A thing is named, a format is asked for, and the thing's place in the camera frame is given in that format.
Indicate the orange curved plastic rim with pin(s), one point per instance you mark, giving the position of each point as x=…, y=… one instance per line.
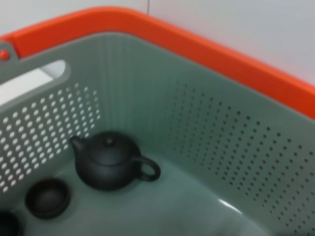
x=172, y=32

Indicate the dark clay teacup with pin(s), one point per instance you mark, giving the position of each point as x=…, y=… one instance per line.
x=9, y=225
x=48, y=197

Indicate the grey-green perforated storage bin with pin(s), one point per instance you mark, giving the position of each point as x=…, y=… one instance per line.
x=172, y=147

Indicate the dark clay teapot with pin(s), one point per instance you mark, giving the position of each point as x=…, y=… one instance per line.
x=108, y=162

